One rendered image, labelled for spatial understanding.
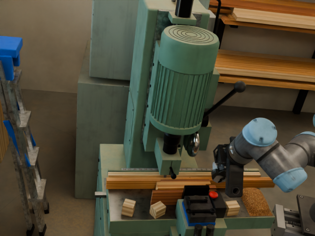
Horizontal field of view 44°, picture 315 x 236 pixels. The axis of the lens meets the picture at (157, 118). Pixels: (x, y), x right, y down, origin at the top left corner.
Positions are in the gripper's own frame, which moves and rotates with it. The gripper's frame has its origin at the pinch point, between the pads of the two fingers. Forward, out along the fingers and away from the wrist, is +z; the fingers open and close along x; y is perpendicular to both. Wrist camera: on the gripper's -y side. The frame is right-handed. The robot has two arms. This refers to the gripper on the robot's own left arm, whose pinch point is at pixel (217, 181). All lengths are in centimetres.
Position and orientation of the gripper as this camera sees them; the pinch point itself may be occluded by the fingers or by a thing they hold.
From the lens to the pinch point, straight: 128.1
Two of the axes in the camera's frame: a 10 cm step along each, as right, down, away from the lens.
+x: -9.8, -0.3, -2.1
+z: -2.0, 4.6, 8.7
